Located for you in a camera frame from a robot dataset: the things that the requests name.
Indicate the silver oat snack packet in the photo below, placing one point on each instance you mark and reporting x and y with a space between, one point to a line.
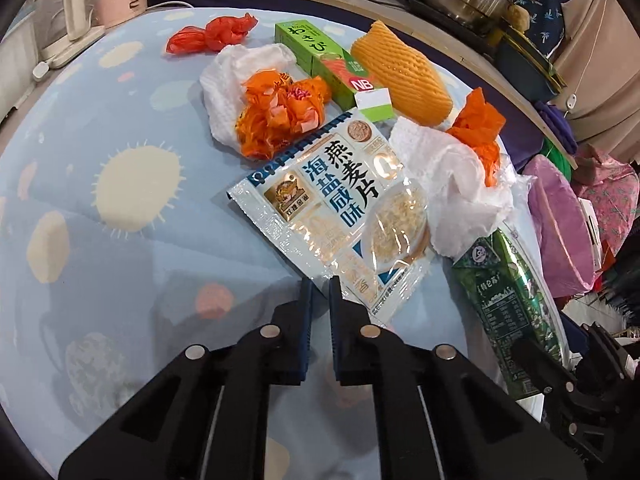
320 200

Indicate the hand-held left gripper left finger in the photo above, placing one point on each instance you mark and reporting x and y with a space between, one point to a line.
304 340

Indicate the orange wrapper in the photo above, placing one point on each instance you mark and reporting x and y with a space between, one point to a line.
270 120

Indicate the clear plastic bag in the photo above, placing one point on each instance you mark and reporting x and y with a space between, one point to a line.
517 185

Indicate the white appliance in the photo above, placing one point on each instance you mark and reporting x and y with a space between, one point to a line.
75 20

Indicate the beige curtain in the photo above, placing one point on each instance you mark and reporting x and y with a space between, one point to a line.
595 35

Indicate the pink patterned cloth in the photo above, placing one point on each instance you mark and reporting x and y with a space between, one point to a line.
612 200

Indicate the green milk carton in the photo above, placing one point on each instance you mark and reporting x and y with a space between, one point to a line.
500 300

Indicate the blue basin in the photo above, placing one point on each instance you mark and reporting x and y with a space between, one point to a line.
525 70

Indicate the green cardboard box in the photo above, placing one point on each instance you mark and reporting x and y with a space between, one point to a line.
300 42

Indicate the blue floral cloth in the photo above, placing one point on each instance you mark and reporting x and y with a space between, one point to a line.
547 0

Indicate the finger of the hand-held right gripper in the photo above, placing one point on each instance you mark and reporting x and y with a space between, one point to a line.
542 367

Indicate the white milk box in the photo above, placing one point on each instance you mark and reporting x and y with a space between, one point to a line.
590 235

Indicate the black induction cooker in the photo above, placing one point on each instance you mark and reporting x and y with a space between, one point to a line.
440 20

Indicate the white paper towel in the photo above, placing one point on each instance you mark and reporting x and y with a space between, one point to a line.
225 80
450 180

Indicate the purple cloth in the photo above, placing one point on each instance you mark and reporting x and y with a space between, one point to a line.
557 125

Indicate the white plug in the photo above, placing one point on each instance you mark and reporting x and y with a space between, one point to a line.
42 70

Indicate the blue printed blanket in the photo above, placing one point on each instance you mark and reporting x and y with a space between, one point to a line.
125 260

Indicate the orange foam fruit net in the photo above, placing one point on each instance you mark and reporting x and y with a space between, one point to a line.
400 70

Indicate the green bag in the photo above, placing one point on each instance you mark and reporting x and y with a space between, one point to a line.
560 157

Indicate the red plastic bag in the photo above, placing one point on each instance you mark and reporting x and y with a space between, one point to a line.
220 32

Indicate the brown loofah sponge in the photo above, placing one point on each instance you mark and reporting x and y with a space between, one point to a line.
519 15

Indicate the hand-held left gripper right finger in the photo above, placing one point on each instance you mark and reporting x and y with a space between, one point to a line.
340 345

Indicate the bin with pink liner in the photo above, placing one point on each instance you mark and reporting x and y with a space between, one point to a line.
555 210

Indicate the orange plastic bag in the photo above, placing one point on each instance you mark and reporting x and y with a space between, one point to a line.
475 120

